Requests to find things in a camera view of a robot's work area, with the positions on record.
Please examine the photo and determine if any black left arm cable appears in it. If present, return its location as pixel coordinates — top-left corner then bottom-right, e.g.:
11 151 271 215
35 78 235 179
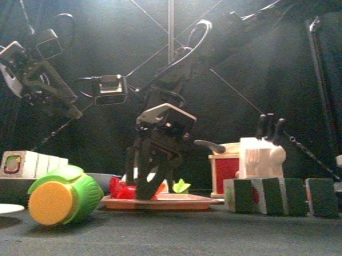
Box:
48 12 77 45

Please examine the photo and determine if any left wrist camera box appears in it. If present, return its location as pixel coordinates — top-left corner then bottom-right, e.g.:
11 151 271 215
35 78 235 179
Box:
33 28 64 61

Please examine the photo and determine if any yellow toy corn green husk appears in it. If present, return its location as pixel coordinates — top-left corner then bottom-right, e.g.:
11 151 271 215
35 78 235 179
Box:
27 164 106 228

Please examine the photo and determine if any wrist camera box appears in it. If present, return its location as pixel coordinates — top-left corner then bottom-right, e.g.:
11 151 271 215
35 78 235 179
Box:
89 74 130 107
33 28 64 61

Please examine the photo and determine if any black handled toy knife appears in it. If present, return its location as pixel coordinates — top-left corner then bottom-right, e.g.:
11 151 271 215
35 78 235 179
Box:
255 114 268 140
271 117 287 146
264 113 277 139

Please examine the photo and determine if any pink plastic tray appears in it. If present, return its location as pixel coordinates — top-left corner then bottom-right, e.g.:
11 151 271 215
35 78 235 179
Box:
100 193 220 212

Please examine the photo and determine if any toy pan dark handle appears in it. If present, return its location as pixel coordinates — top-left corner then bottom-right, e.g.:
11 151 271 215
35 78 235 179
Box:
192 139 242 156

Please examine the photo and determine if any white round plate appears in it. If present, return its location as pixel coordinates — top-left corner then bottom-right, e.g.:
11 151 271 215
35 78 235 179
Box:
0 203 27 215

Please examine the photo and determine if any grey right arm cable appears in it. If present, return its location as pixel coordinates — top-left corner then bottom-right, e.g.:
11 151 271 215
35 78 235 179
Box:
168 19 215 72

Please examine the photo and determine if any red wooden toy box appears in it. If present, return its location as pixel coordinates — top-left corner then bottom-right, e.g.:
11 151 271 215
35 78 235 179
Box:
207 152 243 198

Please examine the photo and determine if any light green toy leaf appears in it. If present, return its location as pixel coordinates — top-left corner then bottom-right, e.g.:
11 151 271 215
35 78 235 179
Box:
172 178 192 195

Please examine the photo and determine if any white toy knife block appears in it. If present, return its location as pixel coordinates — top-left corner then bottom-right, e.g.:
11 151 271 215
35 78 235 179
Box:
238 136 287 180

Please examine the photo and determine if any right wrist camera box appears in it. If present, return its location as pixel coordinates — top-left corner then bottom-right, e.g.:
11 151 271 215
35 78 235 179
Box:
89 74 130 107

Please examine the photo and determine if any black frame post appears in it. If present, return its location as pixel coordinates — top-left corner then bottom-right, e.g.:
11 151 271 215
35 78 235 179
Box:
306 14 342 174

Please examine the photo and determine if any white toy kettle grey handle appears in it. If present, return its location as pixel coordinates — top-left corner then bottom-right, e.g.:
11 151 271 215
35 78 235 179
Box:
120 163 171 195

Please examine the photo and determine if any metal frame pole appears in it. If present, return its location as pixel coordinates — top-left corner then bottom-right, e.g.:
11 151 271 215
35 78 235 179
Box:
166 0 176 68

